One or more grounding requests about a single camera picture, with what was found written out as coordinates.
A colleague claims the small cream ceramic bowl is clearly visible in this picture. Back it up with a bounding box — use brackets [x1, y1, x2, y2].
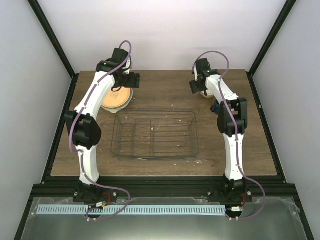
[200, 90, 214, 99]

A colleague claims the dark blue ceramic mug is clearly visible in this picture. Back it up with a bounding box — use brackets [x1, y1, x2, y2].
[210, 100, 220, 115]

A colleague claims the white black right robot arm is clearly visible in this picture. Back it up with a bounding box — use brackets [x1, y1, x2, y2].
[189, 58, 248, 182]

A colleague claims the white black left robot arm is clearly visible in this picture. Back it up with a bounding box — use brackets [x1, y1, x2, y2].
[64, 47, 140, 202]

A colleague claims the yellow ceramic plate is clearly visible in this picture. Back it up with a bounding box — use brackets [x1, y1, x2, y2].
[101, 88, 131, 109]

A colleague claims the white bowl green red rim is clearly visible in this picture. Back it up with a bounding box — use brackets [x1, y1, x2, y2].
[101, 87, 133, 114]

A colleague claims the light blue slotted strip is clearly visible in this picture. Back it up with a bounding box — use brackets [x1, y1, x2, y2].
[36, 204, 226, 216]

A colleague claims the clear acrylic front panel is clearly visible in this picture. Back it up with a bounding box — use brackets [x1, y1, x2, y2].
[21, 197, 308, 240]

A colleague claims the black wire dish rack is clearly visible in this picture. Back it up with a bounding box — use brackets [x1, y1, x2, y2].
[110, 110, 199, 161]

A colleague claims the black right frame post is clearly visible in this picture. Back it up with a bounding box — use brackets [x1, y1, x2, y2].
[248, 0, 297, 77]

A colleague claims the black frame post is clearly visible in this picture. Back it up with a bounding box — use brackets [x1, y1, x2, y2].
[248, 0, 297, 77]
[27, 0, 76, 79]

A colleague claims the black left frame post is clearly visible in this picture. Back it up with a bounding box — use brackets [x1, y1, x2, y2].
[27, 0, 76, 79]

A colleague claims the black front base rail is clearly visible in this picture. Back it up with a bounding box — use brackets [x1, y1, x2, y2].
[30, 176, 298, 203]

